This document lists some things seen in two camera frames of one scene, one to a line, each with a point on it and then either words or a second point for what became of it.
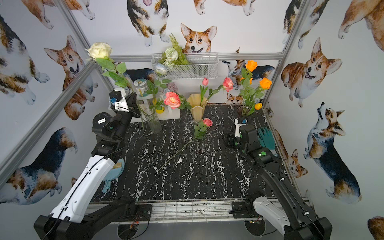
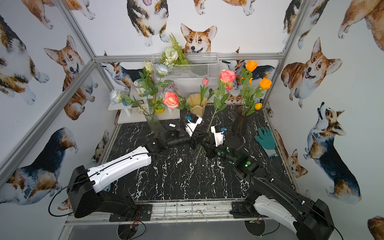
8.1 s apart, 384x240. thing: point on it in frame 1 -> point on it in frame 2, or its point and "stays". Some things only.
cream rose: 102,52 -> 147,81
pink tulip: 205,81 stays
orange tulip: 257,106 stays
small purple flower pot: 172,86 stays
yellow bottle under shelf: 154,100 stays
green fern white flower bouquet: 174,55 stays
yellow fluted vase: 197,110 stays
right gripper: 235,141 -> 214,149
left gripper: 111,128 -> 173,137
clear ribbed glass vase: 154,122 stays
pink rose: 200,129 -> 227,79
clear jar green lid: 141,86 stays
